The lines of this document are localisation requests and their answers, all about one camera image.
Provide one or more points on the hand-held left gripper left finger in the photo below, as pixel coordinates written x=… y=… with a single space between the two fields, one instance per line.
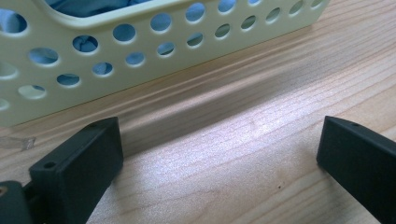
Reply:
x=76 y=174

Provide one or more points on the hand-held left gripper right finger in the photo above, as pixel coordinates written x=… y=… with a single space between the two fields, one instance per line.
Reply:
x=361 y=161

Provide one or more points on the cream perforated plastic basket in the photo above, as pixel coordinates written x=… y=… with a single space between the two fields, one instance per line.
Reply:
x=130 y=46

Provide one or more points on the blue cloth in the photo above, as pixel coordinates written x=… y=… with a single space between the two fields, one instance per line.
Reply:
x=84 y=7

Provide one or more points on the clear tape piece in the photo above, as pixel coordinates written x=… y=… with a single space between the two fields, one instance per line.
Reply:
x=17 y=142

